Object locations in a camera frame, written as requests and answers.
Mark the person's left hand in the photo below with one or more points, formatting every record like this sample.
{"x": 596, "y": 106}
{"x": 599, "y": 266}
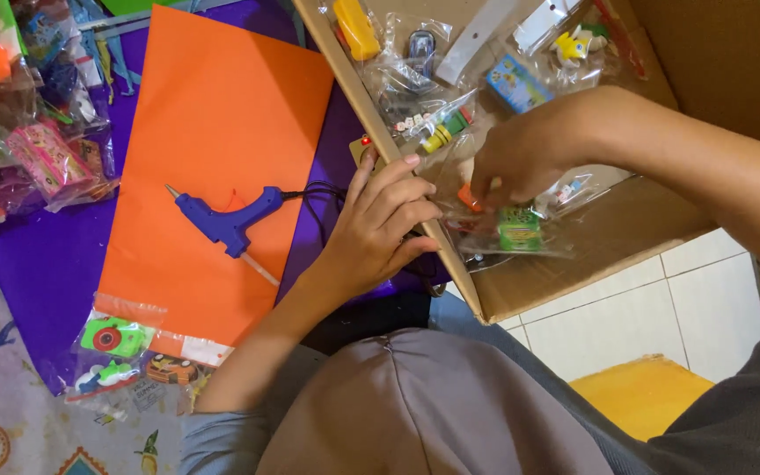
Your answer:
{"x": 360, "y": 244}

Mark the person's right hand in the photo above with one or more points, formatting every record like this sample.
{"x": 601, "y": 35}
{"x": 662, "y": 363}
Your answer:
{"x": 538, "y": 145}

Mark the person's right fingers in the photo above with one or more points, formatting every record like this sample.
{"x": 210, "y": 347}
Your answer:
{"x": 492, "y": 181}

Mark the clear packet with green toy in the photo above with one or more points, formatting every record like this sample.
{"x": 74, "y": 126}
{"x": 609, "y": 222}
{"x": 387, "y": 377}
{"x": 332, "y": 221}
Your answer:
{"x": 520, "y": 229}

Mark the large brown cardboard box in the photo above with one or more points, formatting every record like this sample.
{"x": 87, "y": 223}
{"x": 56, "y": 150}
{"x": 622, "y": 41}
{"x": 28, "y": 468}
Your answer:
{"x": 617, "y": 244}

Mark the packet with dice and whistle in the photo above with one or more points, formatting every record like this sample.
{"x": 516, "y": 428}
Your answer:
{"x": 443, "y": 128}

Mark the packet with blue toy box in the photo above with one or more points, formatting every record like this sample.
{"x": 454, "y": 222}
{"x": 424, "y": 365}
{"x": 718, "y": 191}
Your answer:
{"x": 517, "y": 84}

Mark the small tan card red dot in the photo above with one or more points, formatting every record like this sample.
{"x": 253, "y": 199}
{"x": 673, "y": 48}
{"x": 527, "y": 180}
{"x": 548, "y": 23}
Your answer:
{"x": 359, "y": 148}

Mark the white card strip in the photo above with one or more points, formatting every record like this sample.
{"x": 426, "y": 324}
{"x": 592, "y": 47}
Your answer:
{"x": 476, "y": 39}

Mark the packet with grey toy car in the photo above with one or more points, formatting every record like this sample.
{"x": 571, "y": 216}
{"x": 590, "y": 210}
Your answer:
{"x": 421, "y": 51}

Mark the packet with yellow fish toy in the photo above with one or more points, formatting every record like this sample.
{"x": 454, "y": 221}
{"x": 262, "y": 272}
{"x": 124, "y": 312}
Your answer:
{"x": 572, "y": 46}

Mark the person's grey clothing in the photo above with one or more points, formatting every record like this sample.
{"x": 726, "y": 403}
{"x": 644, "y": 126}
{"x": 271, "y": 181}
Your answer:
{"x": 419, "y": 409}

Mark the yellow stool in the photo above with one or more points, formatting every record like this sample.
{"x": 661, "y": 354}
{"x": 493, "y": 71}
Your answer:
{"x": 640, "y": 396}

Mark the blue hot glue gun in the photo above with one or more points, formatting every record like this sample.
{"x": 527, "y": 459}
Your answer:
{"x": 221, "y": 221}

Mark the orange paper sheet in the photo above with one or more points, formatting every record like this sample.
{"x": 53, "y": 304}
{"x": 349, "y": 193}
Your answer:
{"x": 221, "y": 99}

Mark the packet with orange car toy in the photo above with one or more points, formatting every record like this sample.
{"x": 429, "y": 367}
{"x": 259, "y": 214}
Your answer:
{"x": 169, "y": 369}

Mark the green paper sheet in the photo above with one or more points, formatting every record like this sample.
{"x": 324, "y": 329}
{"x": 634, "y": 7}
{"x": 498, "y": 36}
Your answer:
{"x": 132, "y": 5}

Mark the pink boxed toy packet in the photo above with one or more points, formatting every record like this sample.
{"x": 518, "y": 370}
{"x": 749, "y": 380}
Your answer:
{"x": 47, "y": 158}

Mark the purple paper sheet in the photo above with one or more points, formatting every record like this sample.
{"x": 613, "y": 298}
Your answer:
{"x": 43, "y": 264}

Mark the patterned floor mat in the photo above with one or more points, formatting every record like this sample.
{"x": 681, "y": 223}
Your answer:
{"x": 10, "y": 422}

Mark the packet with green camera toy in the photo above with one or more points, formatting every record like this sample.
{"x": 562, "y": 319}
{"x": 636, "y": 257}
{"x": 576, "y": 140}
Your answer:
{"x": 113, "y": 336}

